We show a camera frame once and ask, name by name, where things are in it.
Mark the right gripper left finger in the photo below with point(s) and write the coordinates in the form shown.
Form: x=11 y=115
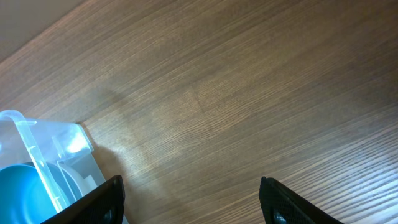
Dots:
x=105 y=204

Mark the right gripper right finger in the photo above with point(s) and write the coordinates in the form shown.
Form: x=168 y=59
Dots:
x=280 y=205

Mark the cream plastic bowl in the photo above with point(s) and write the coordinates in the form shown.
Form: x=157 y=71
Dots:
x=84 y=185

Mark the dark blue bowl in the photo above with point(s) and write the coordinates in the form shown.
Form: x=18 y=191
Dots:
x=67 y=186
x=24 y=198

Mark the clear plastic storage container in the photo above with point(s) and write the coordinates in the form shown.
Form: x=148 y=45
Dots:
x=40 y=142

